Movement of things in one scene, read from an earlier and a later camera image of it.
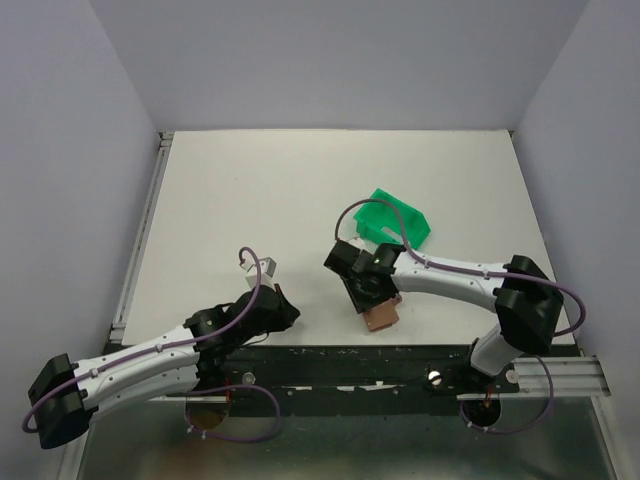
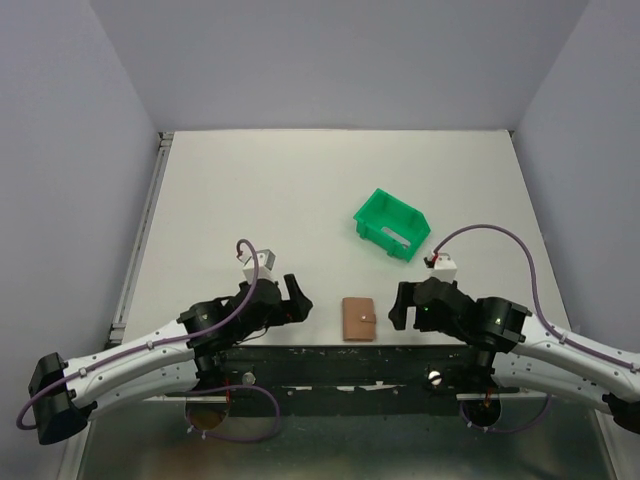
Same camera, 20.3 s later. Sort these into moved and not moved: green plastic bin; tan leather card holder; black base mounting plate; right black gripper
Moved: tan leather card holder; right black gripper
Not moved: green plastic bin; black base mounting plate
